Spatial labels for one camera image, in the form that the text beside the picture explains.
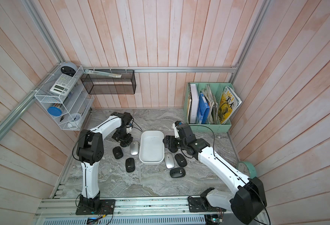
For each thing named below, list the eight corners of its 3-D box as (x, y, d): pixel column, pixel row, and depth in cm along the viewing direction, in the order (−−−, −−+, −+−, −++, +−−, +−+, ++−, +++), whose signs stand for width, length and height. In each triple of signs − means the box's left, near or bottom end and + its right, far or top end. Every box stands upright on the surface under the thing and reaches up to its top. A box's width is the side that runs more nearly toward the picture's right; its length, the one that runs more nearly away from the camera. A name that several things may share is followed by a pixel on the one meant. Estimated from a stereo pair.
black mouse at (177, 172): (170, 177, 85) (170, 176, 83) (169, 168, 89) (169, 167, 87) (185, 177, 85) (185, 176, 83) (184, 168, 89) (184, 167, 87)
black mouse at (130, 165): (126, 173, 87) (125, 172, 85) (125, 160, 92) (124, 158, 91) (135, 171, 88) (135, 170, 86) (134, 158, 93) (133, 156, 92)
